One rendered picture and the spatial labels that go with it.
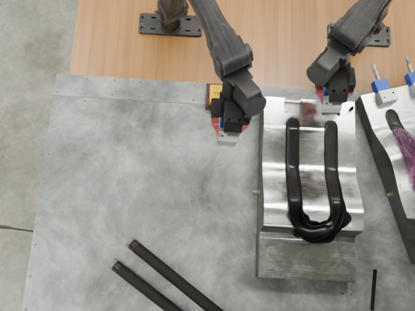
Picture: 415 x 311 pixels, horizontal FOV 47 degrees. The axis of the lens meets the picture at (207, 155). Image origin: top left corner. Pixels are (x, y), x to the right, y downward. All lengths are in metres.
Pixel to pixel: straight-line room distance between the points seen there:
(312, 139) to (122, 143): 0.55
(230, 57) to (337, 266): 0.63
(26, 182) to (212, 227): 1.18
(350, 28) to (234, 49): 0.27
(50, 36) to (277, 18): 1.32
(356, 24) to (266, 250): 0.61
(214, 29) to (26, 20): 1.67
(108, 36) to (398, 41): 0.92
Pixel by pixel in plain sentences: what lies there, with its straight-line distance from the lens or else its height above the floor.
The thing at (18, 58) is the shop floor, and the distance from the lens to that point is 2.54.
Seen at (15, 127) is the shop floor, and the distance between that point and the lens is 2.40.
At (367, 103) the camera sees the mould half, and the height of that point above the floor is 0.86.
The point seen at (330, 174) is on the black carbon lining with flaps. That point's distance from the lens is 1.35.
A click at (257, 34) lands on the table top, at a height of 0.80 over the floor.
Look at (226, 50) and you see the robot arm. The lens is 1.06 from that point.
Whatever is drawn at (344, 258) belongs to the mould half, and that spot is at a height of 0.86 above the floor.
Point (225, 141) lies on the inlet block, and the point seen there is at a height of 0.95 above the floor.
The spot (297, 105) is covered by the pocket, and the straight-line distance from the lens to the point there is 1.40.
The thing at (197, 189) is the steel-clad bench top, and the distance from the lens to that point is 1.37.
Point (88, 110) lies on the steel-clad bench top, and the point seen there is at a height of 0.80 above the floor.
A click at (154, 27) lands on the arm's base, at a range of 1.55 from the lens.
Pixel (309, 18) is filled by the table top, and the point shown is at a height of 0.80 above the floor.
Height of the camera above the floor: 2.14
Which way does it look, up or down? 75 degrees down
